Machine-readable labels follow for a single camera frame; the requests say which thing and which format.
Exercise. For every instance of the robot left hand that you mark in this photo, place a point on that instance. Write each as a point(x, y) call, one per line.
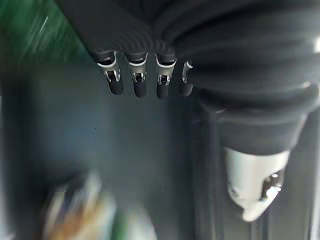
point(225, 62)

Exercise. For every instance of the green packaged goods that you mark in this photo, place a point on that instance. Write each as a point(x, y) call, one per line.
point(32, 30)

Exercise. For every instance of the green and white snack package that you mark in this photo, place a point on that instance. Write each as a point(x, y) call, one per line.
point(135, 222)

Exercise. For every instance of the orange and white snack package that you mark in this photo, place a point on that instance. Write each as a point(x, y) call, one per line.
point(77, 207)

